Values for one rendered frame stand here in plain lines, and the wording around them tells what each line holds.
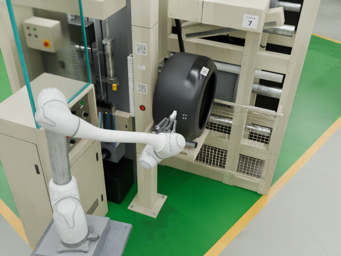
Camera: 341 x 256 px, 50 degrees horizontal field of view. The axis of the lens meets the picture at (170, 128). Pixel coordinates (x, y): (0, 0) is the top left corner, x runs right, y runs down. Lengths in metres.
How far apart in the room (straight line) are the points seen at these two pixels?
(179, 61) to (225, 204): 1.54
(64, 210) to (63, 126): 0.51
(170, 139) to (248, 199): 1.78
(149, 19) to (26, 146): 1.05
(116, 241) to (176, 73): 1.07
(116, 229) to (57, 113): 0.95
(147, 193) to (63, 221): 1.27
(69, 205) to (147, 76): 0.98
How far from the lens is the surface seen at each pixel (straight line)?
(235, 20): 2.40
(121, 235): 2.34
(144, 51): 2.39
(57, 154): 2.01
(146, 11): 2.29
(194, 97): 2.23
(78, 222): 2.05
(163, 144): 1.84
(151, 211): 3.28
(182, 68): 2.30
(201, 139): 2.75
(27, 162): 2.42
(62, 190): 2.14
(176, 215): 3.27
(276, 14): 2.49
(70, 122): 1.73
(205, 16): 2.45
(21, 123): 2.23
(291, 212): 3.50
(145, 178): 3.05
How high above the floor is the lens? 2.52
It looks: 37 degrees down
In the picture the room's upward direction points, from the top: 2 degrees clockwise
